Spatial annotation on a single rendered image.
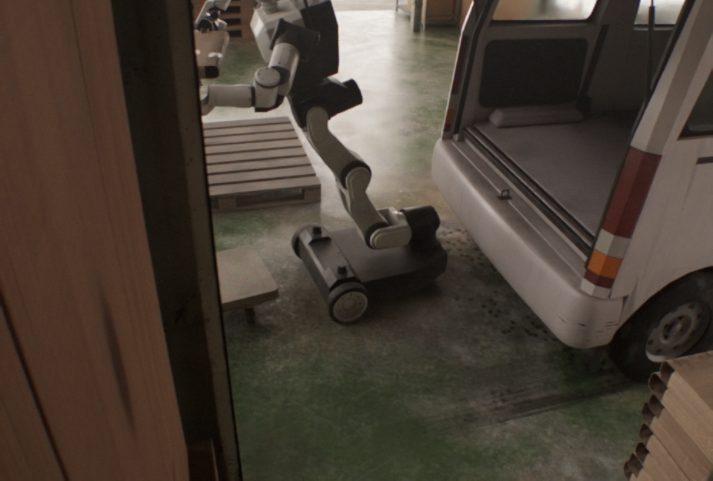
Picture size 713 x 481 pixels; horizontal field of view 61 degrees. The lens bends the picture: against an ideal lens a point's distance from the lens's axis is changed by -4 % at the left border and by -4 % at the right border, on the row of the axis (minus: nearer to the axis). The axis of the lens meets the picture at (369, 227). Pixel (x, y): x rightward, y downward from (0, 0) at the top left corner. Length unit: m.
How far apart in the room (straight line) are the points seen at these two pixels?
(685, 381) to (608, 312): 1.14
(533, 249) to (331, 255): 0.96
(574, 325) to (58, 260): 2.20
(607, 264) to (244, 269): 1.53
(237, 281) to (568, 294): 1.38
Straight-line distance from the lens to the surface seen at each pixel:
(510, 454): 2.42
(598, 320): 2.36
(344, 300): 2.77
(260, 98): 1.99
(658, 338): 2.71
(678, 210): 2.27
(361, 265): 2.92
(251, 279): 2.79
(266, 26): 2.33
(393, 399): 2.53
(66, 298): 0.24
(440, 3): 7.98
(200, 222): 0.61
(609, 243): 2.21
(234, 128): 4.51
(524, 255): 2.52
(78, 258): 0.27
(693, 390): 1.24
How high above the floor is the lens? 1.83
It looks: 31 degrees down
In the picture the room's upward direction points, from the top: 3 degrees clockwise
